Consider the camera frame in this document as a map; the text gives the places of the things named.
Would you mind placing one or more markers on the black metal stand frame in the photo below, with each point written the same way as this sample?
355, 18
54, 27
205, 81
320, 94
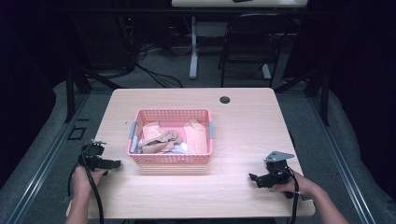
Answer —
325, 93
71, 93

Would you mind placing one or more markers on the pink plastic basket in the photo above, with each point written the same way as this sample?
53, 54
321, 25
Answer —
169, 158

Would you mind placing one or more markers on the white cloth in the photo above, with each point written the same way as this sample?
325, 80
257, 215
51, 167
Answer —
180, 148

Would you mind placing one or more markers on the black round table grommet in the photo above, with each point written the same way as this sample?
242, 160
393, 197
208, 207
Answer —
224, 100

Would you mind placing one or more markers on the tan stockings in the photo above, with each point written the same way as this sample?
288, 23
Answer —
163, 141

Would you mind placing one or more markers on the black folding chair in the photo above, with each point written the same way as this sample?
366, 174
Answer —
249, 37

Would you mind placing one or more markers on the grey metal floor rail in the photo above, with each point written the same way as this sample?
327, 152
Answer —
345, 174
40, 174

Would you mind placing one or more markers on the white desk leg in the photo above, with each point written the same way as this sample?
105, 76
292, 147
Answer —
194, 49

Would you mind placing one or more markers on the white desk foot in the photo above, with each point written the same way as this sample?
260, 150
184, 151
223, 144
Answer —
266, 71

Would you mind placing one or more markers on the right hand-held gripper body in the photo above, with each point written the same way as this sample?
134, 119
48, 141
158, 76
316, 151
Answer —
277, 174

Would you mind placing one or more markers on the small peach cloth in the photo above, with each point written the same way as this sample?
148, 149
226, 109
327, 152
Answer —
152, 130

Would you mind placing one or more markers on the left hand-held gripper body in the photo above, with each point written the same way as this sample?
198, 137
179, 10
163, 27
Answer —
93, 157

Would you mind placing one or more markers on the person's left hand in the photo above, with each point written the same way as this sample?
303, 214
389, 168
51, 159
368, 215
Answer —
82, 182

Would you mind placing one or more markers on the black floor socket box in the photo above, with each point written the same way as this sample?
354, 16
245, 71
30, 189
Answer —
77, 133

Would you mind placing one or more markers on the large peach cloth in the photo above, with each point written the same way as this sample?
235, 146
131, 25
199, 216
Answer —
196, 138

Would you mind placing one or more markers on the person's right hand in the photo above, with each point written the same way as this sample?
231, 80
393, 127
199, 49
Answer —
300, 185

